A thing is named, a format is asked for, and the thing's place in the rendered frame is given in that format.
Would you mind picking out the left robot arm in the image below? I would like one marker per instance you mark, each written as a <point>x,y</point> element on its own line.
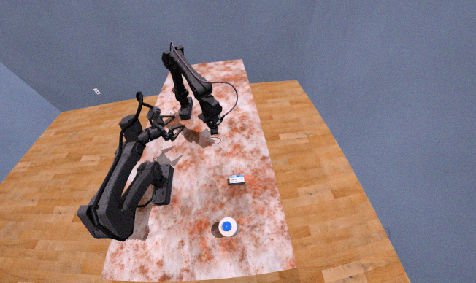
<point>178,66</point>

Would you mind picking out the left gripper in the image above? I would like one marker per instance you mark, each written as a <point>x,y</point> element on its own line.
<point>205,116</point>

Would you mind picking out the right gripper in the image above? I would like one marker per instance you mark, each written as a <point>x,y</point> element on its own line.
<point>156,129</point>

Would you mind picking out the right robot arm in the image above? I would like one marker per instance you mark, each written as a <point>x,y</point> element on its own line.
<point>116,211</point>

